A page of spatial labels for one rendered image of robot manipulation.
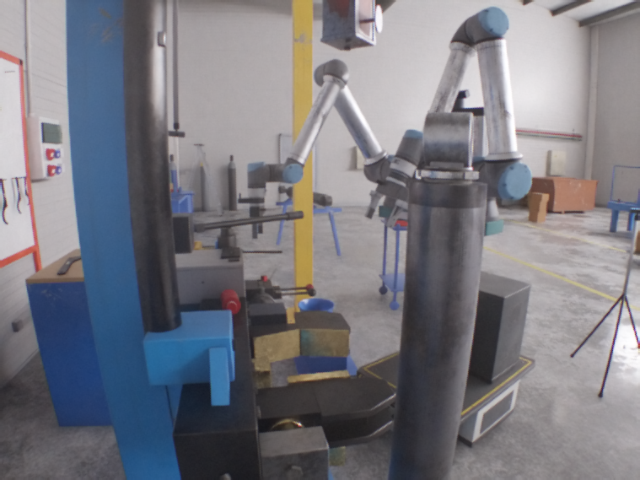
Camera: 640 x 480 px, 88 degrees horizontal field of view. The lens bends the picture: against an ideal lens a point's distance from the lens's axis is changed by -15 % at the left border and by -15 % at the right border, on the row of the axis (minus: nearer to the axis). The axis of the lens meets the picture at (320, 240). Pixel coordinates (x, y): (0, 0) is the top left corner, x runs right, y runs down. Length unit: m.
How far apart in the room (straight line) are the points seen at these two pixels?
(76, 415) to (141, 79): 2.22
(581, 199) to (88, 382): 13.31
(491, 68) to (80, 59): 1.33
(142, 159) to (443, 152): 0.70
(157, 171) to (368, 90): 11.80
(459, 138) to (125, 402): 1.07
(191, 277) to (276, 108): 10.64
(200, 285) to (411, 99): 12.00
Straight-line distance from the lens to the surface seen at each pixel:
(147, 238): 0.80
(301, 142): 1.81
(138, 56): 0.81
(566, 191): 13.23
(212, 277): 1.30
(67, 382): 2.59
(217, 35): 12.19
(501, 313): 2.19
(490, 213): 1.76
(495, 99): 1.60
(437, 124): 1.04
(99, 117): 0.93
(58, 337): 2.47
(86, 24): 0.98
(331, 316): 1.34
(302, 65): 3.58
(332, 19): 1.15
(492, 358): 2.30
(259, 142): 11.67
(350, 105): 2.07
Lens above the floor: 1.53
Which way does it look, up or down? 12 degrees down
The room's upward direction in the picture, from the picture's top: straight up
